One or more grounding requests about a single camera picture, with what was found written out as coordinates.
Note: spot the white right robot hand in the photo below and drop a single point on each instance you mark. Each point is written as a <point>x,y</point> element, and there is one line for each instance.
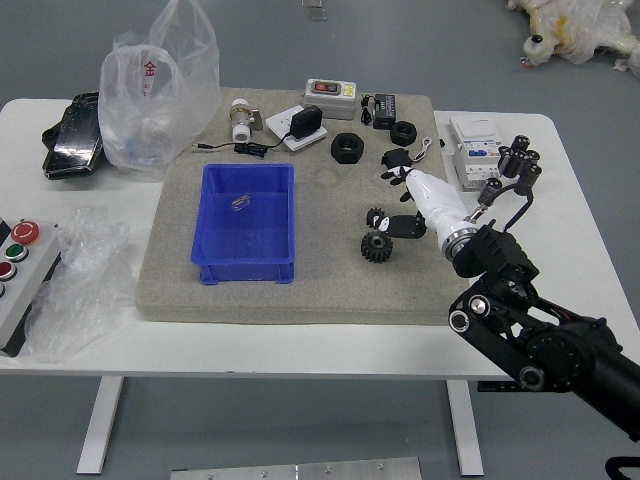
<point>435,205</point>

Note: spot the small black gear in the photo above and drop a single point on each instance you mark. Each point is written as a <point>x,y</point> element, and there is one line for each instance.
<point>372,216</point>

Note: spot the big black gear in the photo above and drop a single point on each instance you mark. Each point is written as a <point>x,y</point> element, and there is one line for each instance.
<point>376,247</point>

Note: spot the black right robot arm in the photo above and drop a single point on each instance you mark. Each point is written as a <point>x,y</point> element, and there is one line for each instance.
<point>560,345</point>

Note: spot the small black hex nut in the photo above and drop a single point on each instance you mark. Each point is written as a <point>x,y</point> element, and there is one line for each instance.
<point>403,133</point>

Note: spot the big black hex nut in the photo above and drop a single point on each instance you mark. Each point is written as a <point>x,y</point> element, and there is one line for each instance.
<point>347,148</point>

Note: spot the blue plastic box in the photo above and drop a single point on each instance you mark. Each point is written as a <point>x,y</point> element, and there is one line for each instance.
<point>245,240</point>

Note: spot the grey push-button control box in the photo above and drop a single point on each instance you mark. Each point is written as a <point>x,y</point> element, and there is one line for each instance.
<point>22,280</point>

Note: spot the small black plastic block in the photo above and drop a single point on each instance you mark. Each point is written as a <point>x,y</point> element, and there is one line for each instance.
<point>397,157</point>

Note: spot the black cylindrical capacitor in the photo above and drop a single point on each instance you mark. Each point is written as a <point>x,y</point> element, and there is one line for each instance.
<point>492,185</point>
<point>533,156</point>
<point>513,166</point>
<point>531,175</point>
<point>504,156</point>
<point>521,142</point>

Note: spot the white circuit breaker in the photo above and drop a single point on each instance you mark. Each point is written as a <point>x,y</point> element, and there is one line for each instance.
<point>475,145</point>

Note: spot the black module with green label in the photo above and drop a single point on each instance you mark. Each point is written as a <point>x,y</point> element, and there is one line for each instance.
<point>386,111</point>

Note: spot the grey-brown foam mat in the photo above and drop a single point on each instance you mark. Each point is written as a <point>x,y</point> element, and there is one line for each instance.
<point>330,280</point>

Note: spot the black power adapter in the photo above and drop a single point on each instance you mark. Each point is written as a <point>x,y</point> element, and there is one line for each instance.
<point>307,121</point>

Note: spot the black table control panel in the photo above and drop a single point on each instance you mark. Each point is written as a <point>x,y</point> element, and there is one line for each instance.
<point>492,387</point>

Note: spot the white table leg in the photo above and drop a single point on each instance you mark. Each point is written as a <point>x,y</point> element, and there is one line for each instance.
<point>100,425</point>
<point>465,430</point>

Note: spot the plush toy in plastic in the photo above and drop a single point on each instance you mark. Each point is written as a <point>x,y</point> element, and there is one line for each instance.
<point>580,30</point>

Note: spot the small grey floor fixture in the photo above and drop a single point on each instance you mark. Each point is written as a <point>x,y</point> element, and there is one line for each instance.
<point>313,10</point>

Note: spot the translucent white plastic bag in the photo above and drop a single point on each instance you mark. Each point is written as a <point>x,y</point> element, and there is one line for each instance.
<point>150,115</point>

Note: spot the silver metal floor plate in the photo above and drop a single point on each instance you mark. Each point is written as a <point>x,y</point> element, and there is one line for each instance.
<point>295,471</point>

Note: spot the crumpled clear plastic wrap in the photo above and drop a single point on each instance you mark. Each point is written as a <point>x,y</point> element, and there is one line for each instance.
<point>80,290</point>

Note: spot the black plastic tray pack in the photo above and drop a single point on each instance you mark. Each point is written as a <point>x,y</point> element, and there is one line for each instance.
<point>75,140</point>

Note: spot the grey switch box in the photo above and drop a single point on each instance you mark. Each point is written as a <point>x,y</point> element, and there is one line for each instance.
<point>330,97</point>

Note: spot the white wall socket plate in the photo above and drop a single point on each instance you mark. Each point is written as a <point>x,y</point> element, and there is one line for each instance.
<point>280,122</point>

